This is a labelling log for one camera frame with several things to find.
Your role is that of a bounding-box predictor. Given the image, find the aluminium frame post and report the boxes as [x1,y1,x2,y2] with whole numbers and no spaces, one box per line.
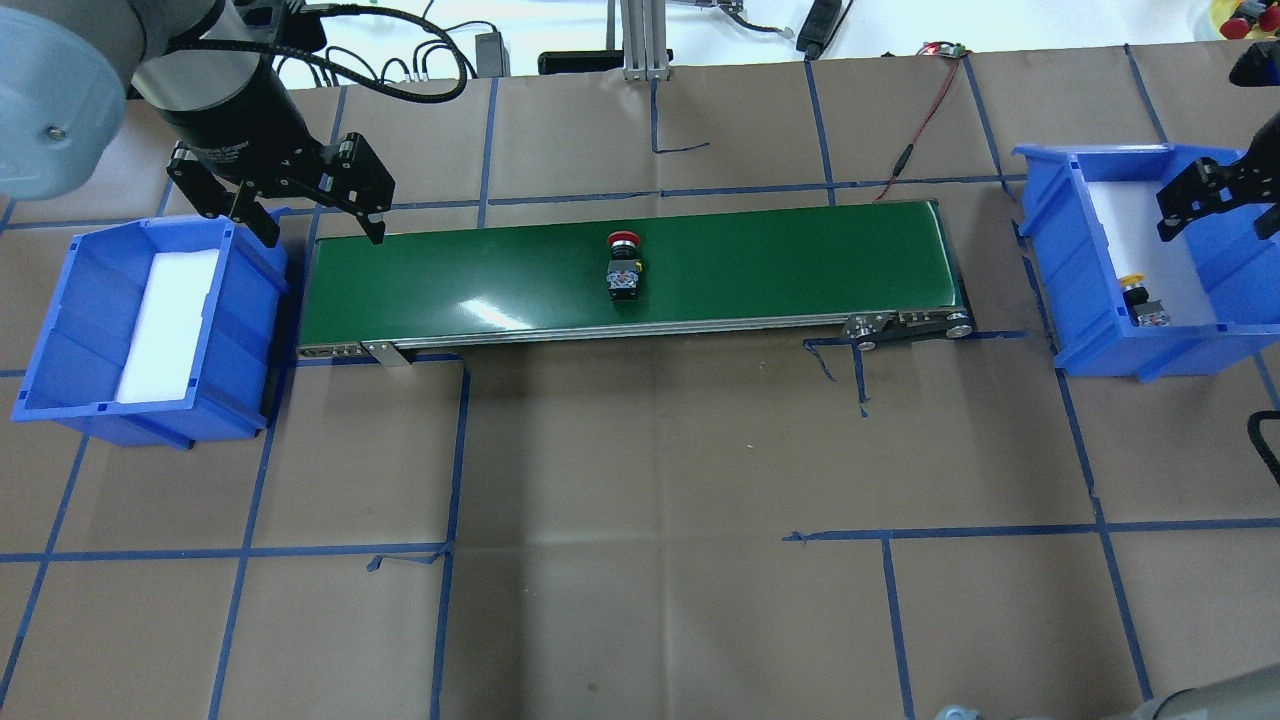
[616,0,671,82]

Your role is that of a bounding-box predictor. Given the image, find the green conveyor belt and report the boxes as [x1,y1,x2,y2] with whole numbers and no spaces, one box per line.
[297,200,977,364]

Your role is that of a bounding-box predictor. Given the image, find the white foam pad bin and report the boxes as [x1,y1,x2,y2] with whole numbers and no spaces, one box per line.
[114,249,220,404]
[1085,179,1222,325]

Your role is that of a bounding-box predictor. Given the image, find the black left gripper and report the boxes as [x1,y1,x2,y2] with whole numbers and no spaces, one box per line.
[164,100,396,249]

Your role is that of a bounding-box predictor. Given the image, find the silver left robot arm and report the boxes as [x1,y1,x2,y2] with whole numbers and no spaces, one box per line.
[1,1,396,246]

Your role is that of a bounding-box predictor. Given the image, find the blue plastic bin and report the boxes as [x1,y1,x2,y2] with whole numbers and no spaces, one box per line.
[12,217,291,448]
[1012,143,1279,382]

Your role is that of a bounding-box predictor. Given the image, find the yellow push button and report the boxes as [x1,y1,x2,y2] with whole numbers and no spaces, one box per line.
[1117,273,1171,327]

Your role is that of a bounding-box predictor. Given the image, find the black power adapter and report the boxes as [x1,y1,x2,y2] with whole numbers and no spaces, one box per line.
[474,31,511,78]

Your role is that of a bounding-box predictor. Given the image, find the red push button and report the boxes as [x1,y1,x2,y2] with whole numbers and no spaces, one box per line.
[605,231,643,304]

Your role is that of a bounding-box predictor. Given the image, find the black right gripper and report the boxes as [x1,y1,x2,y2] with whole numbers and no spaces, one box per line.
[1156,46,1280,245]

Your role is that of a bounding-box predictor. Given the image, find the red black conveyor wires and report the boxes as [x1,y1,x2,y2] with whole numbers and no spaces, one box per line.
[874,42,972,205]

